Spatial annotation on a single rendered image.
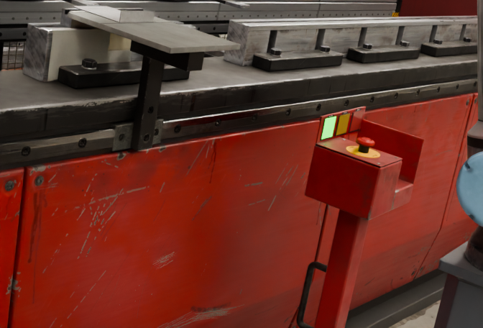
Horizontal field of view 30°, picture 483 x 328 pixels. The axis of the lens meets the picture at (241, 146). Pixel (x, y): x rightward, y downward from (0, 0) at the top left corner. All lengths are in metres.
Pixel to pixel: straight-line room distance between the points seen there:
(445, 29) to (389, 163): 1.06
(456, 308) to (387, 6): 1.72
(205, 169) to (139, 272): 0.25
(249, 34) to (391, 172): 0.46
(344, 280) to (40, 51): 0.84
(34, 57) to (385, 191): 0.76
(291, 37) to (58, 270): 0.85
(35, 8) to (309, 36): 0.69
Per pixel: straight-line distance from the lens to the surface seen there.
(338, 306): 2.05
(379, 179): 1.85
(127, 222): 1.75
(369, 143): 1.89
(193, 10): 2.27
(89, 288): 1.75
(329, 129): 1.93
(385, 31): 2.55
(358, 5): 2.88
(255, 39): 2.07
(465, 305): 1.46
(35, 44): 1.67
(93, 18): 1.65
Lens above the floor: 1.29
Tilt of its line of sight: 17 degrees down
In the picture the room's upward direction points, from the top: 10 degrees clockwise
